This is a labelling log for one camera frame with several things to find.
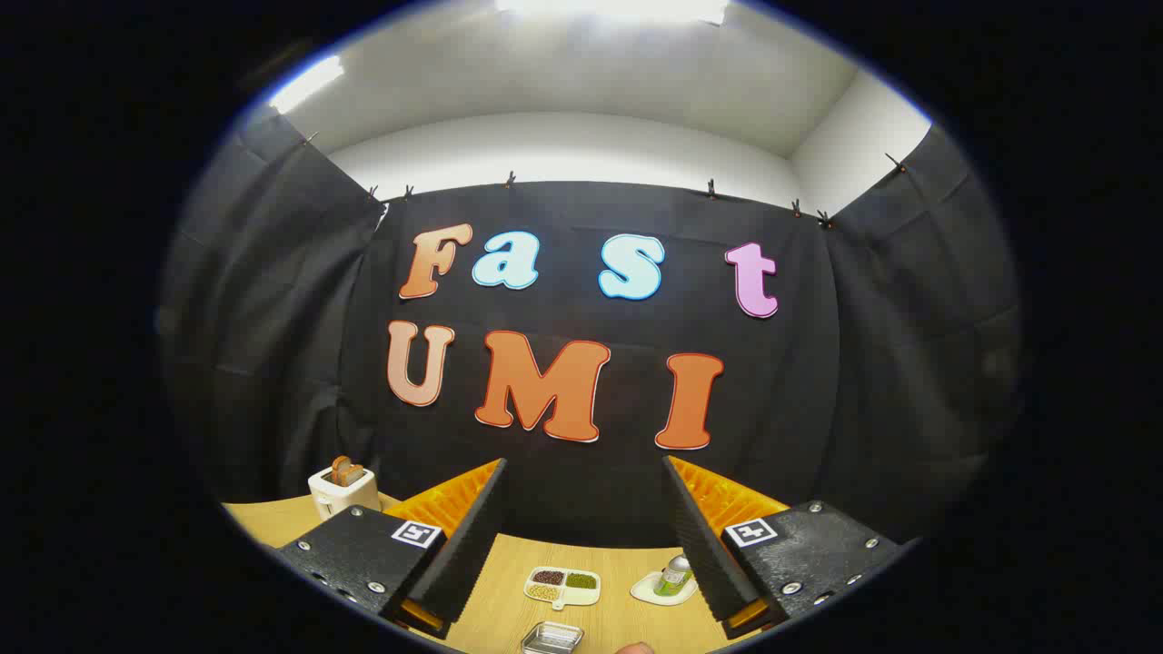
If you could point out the toasted bread slice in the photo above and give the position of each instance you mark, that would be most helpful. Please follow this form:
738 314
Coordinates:
345 472

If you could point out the green labelled can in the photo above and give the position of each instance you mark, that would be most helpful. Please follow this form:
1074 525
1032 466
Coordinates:
672 577

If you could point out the white divided tray of beans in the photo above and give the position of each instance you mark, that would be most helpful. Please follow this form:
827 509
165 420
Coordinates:
583 597

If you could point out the cream white toaster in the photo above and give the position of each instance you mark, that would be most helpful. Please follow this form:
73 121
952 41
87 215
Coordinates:
345 498

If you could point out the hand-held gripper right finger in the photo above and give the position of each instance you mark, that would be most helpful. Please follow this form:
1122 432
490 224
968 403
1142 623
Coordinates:
704 554

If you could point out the small white plate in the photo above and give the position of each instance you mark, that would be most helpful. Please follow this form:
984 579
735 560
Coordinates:
647 590

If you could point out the black backdrop cloth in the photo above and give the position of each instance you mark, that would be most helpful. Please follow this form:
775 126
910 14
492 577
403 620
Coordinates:
581 490

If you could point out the perforated metal basket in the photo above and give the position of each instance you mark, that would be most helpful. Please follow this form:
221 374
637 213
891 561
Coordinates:
551 638

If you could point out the ceiling light panel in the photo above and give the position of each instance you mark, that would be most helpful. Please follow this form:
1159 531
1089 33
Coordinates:
307 84
609 9

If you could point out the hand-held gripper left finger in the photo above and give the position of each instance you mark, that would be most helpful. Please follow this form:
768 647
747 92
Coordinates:
472 554

